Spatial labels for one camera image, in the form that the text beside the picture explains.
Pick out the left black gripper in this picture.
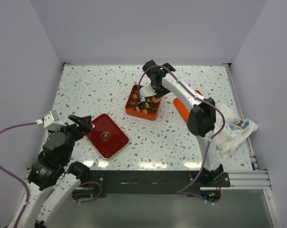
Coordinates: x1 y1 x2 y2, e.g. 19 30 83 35
48 114 93 163

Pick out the red cookie tray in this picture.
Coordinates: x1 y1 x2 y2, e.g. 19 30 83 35
86 114 129 159

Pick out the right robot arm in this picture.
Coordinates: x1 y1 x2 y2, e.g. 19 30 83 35
137 60 225 188

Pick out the orange compartment cookie box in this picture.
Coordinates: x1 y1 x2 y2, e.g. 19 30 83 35
125 85 161 121

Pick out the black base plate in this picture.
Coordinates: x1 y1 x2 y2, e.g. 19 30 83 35
72 171 231 201

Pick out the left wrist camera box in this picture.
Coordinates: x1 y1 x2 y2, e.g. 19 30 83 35
43 110 66 131

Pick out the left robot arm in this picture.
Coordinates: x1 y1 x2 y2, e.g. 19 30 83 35
9 111 93 228

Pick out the orange box lid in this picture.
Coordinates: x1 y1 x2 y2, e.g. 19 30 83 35
173 91 193 123

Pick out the white crumpled plastic bag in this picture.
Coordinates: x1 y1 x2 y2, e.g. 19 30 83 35
215 104 258 159

